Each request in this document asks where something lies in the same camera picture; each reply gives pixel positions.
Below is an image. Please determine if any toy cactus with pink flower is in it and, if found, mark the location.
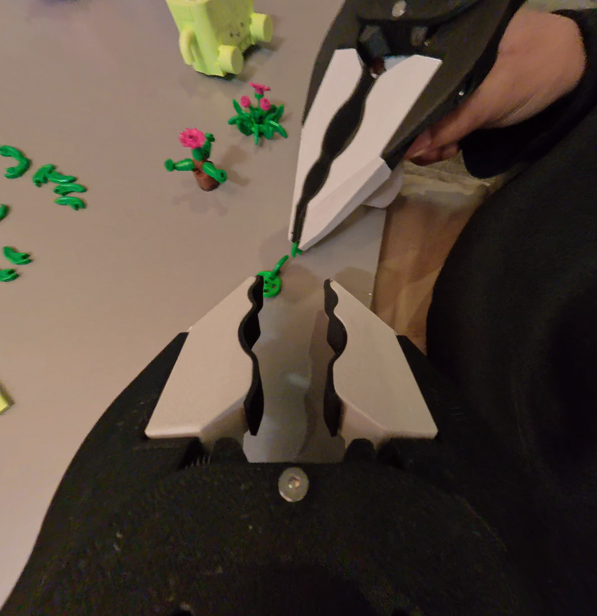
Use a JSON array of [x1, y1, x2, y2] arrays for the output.
[[165, 127, 228, 192]]

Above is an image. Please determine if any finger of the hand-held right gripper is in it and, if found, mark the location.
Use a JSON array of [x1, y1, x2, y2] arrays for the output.
[[297, 53, 444, 251], [288, 47, 376, 243]]

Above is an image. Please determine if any green toy wheel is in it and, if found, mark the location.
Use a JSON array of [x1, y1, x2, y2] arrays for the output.
[[256, 270, 283, 298]]

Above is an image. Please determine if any lime green toy figure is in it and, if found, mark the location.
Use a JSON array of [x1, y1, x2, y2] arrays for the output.
[[166, 0, 274, 79]]

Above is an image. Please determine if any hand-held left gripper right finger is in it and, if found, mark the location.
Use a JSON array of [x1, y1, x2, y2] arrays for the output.
[[322, 278, 439, 463]]

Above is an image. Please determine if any toy bush with pink flowers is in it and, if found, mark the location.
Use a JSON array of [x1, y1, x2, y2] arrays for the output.
[[227, 82, 288, 145]]

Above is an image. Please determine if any scatter of green toy leaves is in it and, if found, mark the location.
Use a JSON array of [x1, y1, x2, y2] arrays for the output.
[[0, 144, 88, 283]]

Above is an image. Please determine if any person's right hand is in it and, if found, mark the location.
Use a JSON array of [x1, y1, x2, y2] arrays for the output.
[[404, 9, 589, 167]]

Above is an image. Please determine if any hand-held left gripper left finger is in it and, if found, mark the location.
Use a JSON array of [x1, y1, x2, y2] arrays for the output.
[[144, 276, 265, 463]]

